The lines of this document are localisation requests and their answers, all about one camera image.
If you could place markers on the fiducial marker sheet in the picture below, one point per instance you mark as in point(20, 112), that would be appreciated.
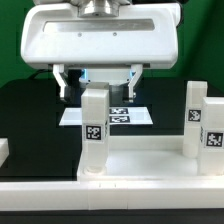
point(117, 115)

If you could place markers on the white desk top tray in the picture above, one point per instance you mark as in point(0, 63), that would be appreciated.
point(146, 158)

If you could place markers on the white left obstacle block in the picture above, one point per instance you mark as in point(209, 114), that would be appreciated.
point(4, 150)

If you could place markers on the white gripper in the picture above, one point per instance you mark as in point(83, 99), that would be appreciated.
point(139, 34)

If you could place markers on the white front obstacle rail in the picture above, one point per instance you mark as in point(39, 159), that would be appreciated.
point(39, 196)

